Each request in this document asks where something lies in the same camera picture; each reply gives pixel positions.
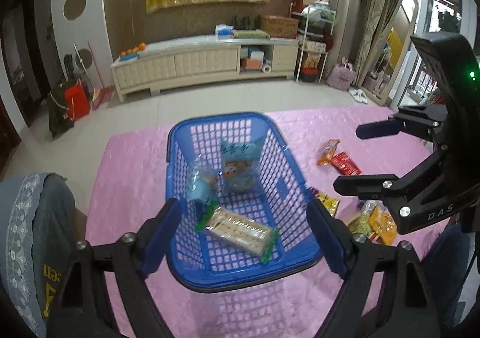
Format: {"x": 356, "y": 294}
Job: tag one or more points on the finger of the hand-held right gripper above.
{"x": 377, "y": 129}
{"x": 367, "y": 185}

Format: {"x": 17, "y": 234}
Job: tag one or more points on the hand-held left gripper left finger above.
{"x": 161, "y": 240}

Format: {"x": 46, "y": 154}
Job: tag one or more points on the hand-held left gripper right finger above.
{"x": 330, "y": 240}

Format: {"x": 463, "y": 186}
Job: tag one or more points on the clear blue-edged snack packet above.
{"x": 369, "y": 207}

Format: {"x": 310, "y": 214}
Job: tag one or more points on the purple snack packet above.
{"x": 329, "y": 203}

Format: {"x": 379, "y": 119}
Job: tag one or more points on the red yellow snack packet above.
{"x": 382, "y": 227}

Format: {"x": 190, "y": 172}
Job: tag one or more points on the orange snack packet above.
{"x": 328, "y": 152}

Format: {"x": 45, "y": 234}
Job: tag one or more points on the green-ended cracker packet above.
{"x": 236, "y": 229}

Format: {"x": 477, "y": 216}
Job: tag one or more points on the light blue cartoon snack packet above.
{"x": 238, "y": 150}

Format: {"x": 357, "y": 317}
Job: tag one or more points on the blue plastic basket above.
{"x": 221, "y": 118}

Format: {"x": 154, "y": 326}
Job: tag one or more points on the white slipper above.
{"x": 363, "y": 97}
{"x": 354, "y": 93}

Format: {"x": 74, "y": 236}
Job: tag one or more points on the pink bag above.
{"x": 341, "y": 77}

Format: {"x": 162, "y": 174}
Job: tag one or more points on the arched standing mirror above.
{"x": 397, "y": 49}

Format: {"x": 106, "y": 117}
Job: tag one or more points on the yellow printed bag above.
{"x": 313, "y": 60}

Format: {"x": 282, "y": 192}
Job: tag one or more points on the white metal storage rack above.
{"x": 299, "y": 68}

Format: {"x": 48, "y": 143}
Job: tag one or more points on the patterned curtain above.
{"x": 375, "y": 4}

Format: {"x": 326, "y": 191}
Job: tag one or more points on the white paper roll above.
{"x": 266, "y": 68}

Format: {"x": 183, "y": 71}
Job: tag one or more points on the standing air conditioner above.
{"x": 350, "y": 4}

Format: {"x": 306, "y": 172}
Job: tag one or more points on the cardboard box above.
{"x": 279, "y": 26}

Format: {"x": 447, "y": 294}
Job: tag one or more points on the orange box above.
{"x": 250, "y": 63}

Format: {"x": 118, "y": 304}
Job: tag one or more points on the pale blue box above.
{"x": 255, "y": 54}

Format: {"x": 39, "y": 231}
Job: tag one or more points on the broom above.
{"x": 101, "y": 96}

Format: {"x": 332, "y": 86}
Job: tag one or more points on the green folded cloth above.
{"x": 251, "y": 33}

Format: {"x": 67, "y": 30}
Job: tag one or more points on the black bag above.
{"x": 58, "y": 116}

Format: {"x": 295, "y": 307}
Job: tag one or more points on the red bag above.
{"x": 77, "y": 101}

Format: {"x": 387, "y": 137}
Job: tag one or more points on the cream TV cabinet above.
{"x": 187, "y": 64}

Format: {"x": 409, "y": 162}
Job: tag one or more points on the blue tissue box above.
{"x": 225, "y": 30}

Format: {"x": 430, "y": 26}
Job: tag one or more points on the pile of oranges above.
{"x": 135, "y": 50}

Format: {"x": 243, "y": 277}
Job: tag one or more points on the dark wooden door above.
{"x": 22, "y": 53}

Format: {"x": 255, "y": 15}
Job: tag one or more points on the round brown wall disc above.
{"x": 74, "y": 5}

